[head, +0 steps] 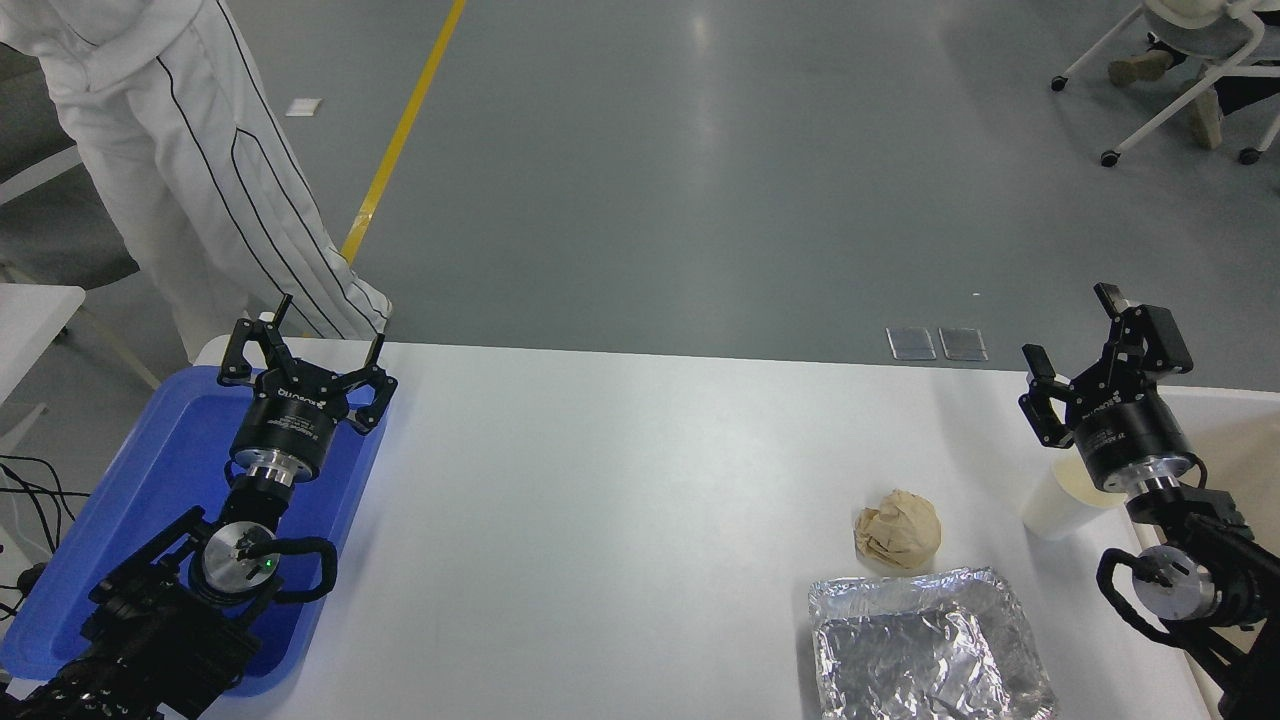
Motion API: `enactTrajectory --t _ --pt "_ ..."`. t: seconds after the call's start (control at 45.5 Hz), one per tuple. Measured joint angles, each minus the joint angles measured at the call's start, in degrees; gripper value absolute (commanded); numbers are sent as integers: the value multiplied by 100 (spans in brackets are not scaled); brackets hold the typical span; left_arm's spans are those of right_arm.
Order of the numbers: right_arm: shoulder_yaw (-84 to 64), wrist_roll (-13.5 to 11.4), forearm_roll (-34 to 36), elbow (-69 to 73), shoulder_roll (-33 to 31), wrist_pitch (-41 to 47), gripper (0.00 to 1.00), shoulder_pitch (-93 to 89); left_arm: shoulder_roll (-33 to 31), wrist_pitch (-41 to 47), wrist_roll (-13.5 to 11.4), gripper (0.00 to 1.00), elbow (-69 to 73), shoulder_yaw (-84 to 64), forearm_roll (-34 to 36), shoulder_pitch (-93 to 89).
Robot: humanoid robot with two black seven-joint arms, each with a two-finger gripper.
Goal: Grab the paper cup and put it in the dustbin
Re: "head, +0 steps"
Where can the crumpled tan paper ball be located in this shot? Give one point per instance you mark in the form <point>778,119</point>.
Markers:
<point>900,532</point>

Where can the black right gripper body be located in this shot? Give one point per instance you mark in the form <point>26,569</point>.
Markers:
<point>1130,430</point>

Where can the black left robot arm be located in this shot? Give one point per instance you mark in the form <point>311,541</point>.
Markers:
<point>150,640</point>

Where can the seated person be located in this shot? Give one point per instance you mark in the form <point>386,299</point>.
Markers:
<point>1140,68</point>

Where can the metal floor plate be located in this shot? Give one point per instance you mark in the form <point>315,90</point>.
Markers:
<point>911,343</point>
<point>963,344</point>

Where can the blue plastic tray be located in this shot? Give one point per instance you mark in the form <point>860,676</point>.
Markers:
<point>150,470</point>

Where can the white paper cup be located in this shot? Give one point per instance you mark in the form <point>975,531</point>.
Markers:
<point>1055,505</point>

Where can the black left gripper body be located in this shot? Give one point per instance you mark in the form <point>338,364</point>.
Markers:
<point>290,425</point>

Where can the white wheeled chair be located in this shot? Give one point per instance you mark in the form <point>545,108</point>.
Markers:
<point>1190,95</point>

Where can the large pale bin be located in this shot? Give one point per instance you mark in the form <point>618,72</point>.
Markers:
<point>1240,450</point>

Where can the crinkled silver foil tray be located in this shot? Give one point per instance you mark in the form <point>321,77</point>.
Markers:
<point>930,650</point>

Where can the white side table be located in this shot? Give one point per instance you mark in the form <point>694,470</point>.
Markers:
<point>30,320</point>

